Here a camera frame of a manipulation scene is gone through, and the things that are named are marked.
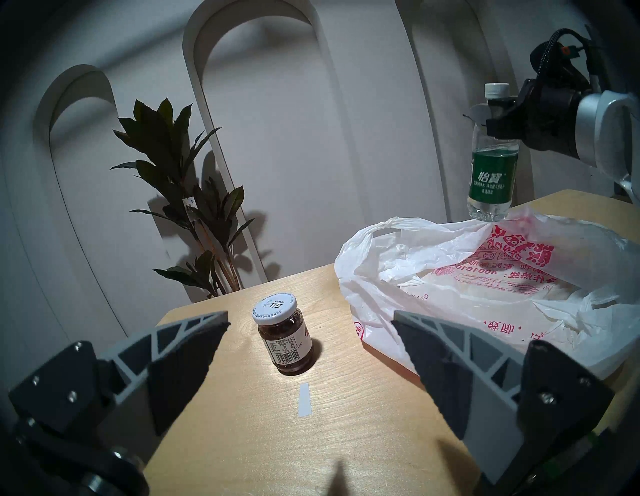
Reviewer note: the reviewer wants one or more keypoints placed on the water bottle green label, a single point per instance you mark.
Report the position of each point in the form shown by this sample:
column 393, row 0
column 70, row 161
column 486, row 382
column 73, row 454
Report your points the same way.
column 492, row 180

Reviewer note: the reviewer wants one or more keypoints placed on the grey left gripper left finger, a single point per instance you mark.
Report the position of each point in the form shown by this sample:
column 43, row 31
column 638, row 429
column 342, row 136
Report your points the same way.
column 170, row 360

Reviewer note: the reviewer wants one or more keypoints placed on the white plastic bag red print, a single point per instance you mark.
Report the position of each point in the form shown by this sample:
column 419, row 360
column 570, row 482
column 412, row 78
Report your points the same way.
column 475, row 280

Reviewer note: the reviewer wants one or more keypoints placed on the dark sauce jar white lid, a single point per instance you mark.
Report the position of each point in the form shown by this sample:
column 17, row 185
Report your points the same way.
column 285, row 335

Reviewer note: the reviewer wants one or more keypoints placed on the light wooden table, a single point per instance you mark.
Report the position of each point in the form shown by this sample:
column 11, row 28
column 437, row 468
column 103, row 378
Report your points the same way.
column 280, row 430

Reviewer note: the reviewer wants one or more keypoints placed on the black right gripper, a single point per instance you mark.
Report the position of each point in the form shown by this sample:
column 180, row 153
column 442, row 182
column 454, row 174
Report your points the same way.
column 547, row 115

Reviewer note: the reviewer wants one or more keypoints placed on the tall dark-leaved potted plant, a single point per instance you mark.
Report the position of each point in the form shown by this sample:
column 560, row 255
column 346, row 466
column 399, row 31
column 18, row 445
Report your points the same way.
column 170, row 170

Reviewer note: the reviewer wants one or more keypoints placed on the short white tape strip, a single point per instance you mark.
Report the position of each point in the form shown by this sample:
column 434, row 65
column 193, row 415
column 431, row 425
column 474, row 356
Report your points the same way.
column 304, row 400

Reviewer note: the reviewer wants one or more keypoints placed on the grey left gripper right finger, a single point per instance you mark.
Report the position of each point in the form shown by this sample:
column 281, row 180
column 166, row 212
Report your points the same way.
column 460, row 365

